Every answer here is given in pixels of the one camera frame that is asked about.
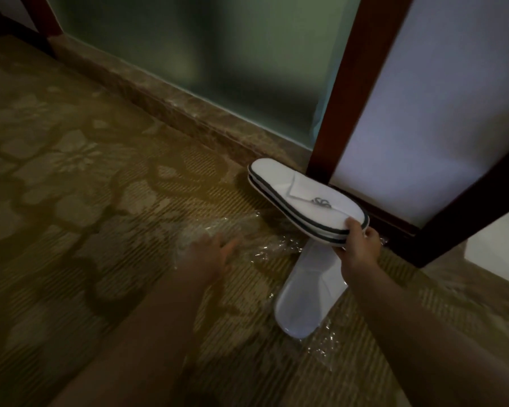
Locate person's right hand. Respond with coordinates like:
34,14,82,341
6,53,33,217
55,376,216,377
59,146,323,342
340,218,383,277

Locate person's left hand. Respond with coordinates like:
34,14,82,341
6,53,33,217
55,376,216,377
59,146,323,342
182,232,241,286

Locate white slipper with dark trim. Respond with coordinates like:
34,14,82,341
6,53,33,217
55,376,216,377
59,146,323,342
248,158,370,237
248,176,369,249

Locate person's left forearm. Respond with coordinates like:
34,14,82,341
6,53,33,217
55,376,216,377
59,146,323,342
50,273,221,407

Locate person's right forearm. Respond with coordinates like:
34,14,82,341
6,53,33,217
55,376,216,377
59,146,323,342
347,263,509,407

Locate clear plastic wrapper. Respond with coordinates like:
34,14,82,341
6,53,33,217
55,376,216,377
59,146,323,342
173,209,392,371

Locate plain white slipper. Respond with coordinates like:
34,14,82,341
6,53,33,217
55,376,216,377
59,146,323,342
274,241,350,340

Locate white door panel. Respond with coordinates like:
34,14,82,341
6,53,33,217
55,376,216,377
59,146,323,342
330,0,509,228

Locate brown marble threshold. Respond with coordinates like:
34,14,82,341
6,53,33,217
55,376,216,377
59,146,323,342
47,33,315,175

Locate frosted green glass panel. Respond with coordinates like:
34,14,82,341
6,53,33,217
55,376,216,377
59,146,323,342
46,0,362,150

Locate dark red wooden door frame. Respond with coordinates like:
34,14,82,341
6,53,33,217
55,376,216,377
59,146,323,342
306,0,509,268

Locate dark red wooden post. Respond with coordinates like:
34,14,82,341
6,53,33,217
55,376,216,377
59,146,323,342
19,0,63,38

